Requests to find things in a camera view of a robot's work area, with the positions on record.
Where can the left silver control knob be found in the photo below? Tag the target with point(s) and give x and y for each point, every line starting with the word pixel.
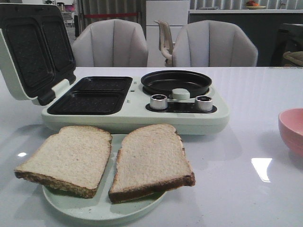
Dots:
pixel 158 102

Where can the pink bowl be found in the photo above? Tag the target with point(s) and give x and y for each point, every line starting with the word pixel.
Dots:
pixel 290 123

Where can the white cabinet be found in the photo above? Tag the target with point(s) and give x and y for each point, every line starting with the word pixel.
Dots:
pixel 175 13

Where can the black round frying pan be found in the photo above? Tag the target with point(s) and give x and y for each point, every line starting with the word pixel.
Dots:
pixel 162 83

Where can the green breakfast maker base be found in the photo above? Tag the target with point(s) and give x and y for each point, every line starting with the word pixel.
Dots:
pixel 119 106

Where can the right grey upholstered chair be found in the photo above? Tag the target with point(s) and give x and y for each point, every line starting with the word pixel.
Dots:
pixel 212 43

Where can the beige plastic chair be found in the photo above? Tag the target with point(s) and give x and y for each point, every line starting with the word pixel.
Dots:
pixel 165 42

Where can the bread slice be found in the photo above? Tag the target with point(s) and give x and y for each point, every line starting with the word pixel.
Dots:
pixel 151 159
pixel 73 160

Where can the fruit bowl on counter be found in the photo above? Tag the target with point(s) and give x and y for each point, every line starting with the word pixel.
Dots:
pixel 251 4

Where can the right silver control knob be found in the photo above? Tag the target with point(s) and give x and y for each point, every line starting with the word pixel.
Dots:
pixel 203 103

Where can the green breakfast maker lid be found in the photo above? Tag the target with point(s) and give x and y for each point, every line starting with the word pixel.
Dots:
pixel 35 51

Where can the green round plate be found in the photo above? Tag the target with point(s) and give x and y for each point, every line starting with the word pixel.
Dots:
pixel 99 210

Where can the left grey upholstered chair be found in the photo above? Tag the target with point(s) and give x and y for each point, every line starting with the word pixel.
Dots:
pixel 111 43

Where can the grey upholstered chair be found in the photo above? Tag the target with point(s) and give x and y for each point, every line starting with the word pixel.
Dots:
pixel 111 43
pixel 212 43

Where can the silver control knob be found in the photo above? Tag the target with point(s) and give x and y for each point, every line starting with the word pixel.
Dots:
pixel 158 102
pixel 203 103

